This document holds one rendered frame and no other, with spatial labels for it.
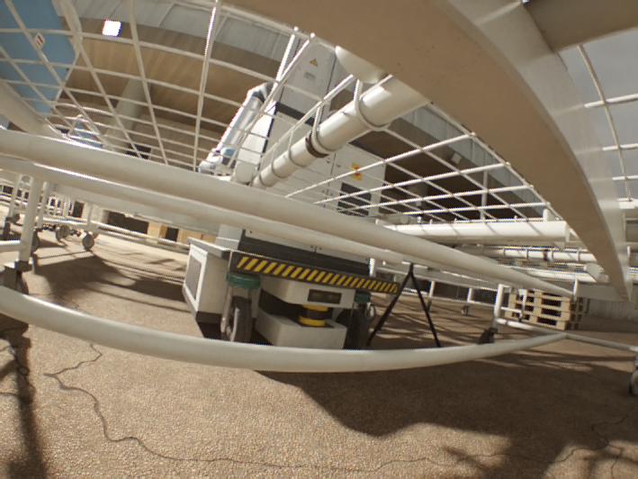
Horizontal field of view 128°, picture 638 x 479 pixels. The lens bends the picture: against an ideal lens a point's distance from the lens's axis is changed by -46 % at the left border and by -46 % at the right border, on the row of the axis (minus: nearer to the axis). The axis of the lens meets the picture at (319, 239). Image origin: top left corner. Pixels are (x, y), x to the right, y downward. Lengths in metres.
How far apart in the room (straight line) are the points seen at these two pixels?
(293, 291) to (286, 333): 0.13
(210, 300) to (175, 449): 0.62
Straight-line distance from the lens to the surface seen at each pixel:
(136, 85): 6.77
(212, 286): 0.99
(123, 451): 0.50
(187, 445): 0.52
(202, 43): 5.74
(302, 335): 0.91
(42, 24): 0.75
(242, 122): 1.77
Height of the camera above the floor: 0.34
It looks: 4 degrees up
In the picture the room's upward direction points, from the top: 12 degrees clockwise
